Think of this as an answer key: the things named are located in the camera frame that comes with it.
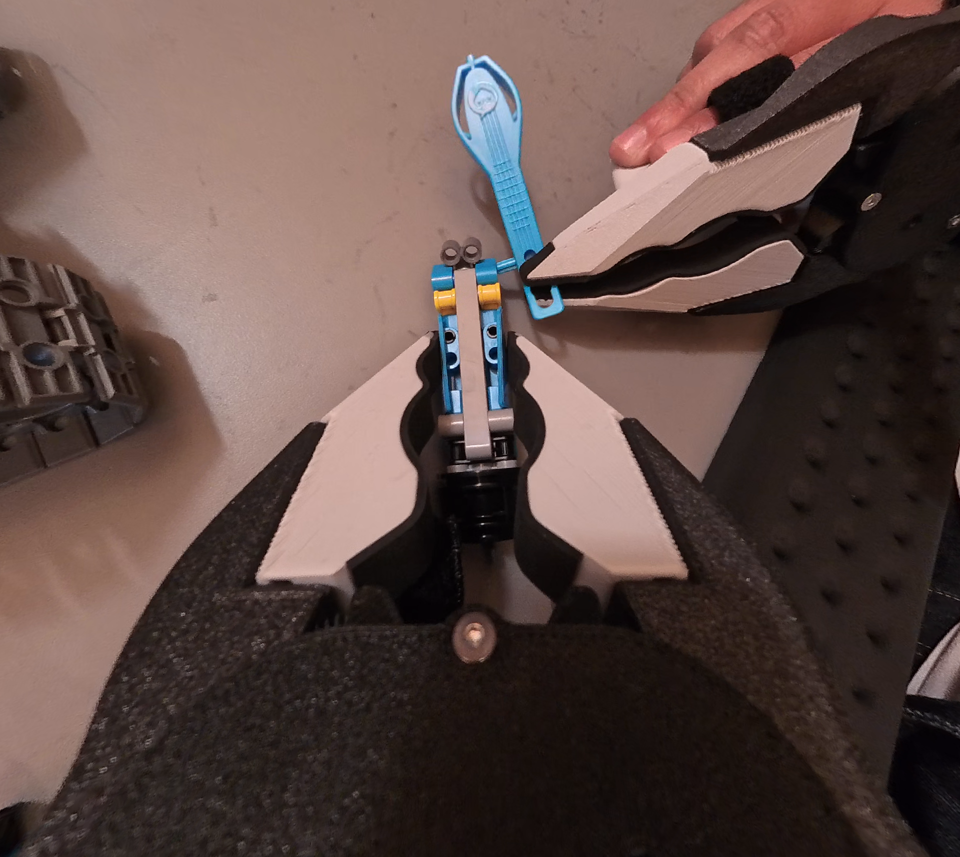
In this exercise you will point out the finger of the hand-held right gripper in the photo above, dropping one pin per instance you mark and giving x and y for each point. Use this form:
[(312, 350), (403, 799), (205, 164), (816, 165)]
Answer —
[(735, 276), (712, 197)]

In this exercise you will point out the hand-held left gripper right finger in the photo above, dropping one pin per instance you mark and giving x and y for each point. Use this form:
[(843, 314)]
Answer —
[(600, 497)]

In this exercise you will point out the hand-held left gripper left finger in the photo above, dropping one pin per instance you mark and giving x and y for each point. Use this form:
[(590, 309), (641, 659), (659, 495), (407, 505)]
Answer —
[(352, 489)]

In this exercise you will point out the blue grey brick assembly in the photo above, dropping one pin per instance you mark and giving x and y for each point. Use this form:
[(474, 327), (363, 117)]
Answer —
[(471, 347)]

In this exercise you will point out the blue brick separator tool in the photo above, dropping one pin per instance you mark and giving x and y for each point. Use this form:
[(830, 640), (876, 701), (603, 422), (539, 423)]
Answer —
[(502, 159)]

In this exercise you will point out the white desk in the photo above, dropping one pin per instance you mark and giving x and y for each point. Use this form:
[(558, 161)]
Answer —
[(262, 84)]

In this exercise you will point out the person's right hand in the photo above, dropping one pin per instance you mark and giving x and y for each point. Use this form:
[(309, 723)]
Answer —
[(787, 2)]

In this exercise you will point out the blue tracked toy robot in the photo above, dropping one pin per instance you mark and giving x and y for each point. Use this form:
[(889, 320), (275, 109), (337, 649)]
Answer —
[(60, 362)]

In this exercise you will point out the person's leg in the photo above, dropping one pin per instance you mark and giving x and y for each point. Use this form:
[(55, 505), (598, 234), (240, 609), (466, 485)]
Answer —
[(937, 759)]

